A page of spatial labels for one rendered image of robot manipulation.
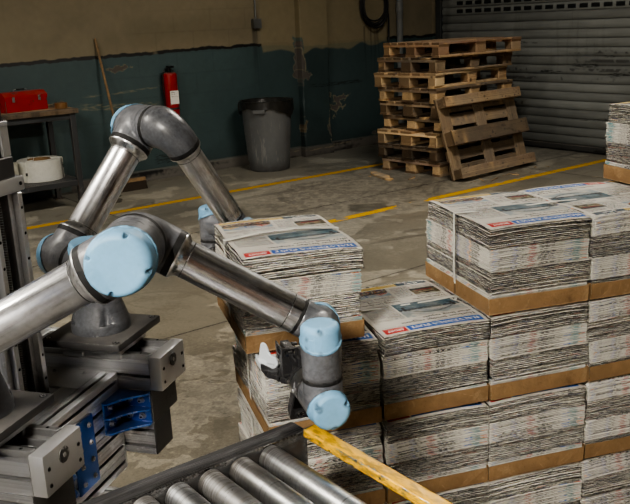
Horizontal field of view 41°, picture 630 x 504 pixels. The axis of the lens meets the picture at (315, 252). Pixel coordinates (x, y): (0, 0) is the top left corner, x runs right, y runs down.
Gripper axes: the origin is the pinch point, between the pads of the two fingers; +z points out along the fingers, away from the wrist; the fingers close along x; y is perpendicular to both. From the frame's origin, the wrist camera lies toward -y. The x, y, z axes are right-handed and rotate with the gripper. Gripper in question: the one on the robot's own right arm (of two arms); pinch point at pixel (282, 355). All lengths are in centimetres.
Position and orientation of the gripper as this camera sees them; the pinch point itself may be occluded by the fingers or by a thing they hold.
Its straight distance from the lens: 185.2
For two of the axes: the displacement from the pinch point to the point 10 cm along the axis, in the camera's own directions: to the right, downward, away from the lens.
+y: -0.4, -9.6, -2.7
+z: -3.0, -2.4, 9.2
